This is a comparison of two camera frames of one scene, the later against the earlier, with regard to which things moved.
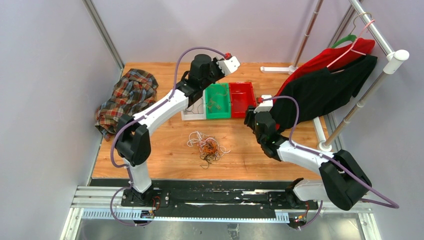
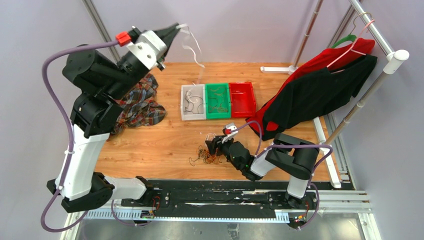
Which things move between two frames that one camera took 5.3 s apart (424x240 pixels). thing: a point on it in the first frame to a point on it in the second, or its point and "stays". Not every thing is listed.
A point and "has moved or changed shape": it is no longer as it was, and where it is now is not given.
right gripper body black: (250, 120) to (223, 148)
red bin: (242, 96) stays
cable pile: (209, 147) has moved or changed shape
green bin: (218, 101) stays
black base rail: (216, 196) stays
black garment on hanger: (321, 91) stays
